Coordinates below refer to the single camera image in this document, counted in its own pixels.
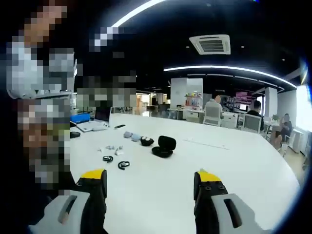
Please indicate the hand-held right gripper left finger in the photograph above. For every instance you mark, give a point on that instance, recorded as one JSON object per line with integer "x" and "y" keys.
{"x": 95, "y": 209}

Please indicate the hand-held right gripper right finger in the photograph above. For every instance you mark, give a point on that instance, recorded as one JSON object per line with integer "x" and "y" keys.
{"x": 207, "y": 207}

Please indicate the black ear-hook earbud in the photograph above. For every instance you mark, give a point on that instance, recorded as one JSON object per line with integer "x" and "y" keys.
{"x": 108, "y": 159}
{"x": 122, "y": 166}

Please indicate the large black earbud case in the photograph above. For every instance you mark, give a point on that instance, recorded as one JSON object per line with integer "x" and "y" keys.
{"x": 167, "y": 142}

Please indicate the purple earbud case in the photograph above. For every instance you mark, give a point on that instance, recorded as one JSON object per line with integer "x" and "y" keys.
{"x": 127, "y": 134}

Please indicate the black googly-eyed earbud case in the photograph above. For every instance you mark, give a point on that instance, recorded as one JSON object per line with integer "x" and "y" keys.
{"x": 143, "y": 143}

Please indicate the light blue earbud case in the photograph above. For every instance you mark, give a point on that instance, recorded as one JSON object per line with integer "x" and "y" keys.
{"x": 135, "y": 138}

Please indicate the white table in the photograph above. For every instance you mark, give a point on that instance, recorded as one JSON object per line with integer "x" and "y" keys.
{"x": 158, "y": 190}

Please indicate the black oval object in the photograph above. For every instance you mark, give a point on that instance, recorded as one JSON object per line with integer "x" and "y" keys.
{"x": 76, "y": 134}

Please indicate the white game controller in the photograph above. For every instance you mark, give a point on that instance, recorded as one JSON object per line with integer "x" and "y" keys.
{"x": 93, "y": 126}

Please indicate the black phone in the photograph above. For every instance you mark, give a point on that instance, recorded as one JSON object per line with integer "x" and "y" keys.
{"x": 120, "y": 126}

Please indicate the white office chair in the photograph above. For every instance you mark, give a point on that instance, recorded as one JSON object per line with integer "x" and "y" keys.
{"x": 212, "y": 118}
{"x": 252, "y": 123}

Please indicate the blue box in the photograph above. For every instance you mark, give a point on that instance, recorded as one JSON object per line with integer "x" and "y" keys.
{"x": 81, "y": 119}

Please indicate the open laptop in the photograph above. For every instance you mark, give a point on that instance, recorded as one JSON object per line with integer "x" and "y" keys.
{"x": 103, "y": 115}

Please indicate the colourful display shelf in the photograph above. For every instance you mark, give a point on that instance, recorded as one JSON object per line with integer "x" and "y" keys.
{"x": 193, "y": 101}

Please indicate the green potted plant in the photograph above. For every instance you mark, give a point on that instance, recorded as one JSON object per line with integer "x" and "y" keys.
{"x": 276, "y": 117}

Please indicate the curved ceiling light strip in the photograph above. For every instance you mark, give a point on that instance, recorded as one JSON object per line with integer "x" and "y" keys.
{"x": 136, "y": 11}
{"x": 207, "y": 66}

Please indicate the ceiling air conditioner vent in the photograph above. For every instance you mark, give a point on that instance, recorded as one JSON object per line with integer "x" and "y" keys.
{"x": 209, "y": 45}

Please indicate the pink wall screen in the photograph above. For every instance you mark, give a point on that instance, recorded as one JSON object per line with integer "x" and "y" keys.
{"x": 245, "y": 97}

